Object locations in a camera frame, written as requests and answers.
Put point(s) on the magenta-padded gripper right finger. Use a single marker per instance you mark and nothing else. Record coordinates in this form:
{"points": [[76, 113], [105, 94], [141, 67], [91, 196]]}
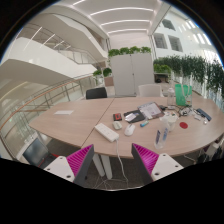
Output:
{"points": [[165, 165]]}

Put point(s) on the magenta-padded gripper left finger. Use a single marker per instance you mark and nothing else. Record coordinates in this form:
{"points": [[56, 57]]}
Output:
{"points": [[60, 166]]}

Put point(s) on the clear plastic water bottle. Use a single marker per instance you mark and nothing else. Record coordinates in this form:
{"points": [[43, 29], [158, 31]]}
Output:
{"points": [[161, 135]]}

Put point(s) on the black and red chair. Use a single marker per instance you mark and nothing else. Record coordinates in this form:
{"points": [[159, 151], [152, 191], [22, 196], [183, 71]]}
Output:
{"points": [[35, 153]]}

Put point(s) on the flat round red coaster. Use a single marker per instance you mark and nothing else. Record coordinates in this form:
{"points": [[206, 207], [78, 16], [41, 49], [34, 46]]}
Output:
{"points": [[183, 125]]}

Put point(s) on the small blue green tube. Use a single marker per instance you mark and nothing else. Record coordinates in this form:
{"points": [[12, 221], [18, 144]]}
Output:
{"points": [[144, 124]]}

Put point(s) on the white computer mouse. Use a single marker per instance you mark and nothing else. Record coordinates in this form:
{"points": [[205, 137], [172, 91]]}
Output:
{"points": [[129, 130]]}

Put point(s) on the white paper sheet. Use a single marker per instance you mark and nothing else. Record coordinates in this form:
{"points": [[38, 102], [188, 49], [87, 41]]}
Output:
{"points": [[64, 112]]}

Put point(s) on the white card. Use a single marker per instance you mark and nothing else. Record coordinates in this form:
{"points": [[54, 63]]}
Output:
{"points": [[130, 117]]}

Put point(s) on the dark blue flat keyboard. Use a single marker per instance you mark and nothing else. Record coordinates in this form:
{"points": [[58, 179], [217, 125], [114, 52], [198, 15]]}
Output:
{"points": [[204, 114]]}

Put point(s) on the black and red wallet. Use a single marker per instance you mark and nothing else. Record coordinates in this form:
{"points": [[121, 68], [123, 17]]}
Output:
{"points": [[117, 116]]}

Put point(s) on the green tote bag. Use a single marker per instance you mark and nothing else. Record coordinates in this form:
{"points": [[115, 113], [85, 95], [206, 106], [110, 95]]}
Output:
{"points": [[181, 95]]}

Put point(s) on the white chair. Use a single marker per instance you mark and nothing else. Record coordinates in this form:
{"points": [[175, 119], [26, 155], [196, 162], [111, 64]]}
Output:
{"points": [[150, 90]]}

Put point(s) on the black office chair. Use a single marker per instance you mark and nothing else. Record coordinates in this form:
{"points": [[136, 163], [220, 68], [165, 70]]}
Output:
{"points": [[96, 93]]}

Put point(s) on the white cabinet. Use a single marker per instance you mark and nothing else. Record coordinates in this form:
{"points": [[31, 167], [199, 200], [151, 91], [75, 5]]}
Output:
{"points": [[131, 75]]}

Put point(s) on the green hedge of plants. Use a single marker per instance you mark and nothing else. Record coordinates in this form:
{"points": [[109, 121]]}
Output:
{"points": [[196, 70]]}

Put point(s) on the potted green plants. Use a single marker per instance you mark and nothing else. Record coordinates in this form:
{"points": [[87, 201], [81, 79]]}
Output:
{"points": [[106, 72]]}

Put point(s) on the green plants atop cabinet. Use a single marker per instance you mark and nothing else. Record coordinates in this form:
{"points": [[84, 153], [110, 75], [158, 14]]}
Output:
{"points": [[128, 50]]}

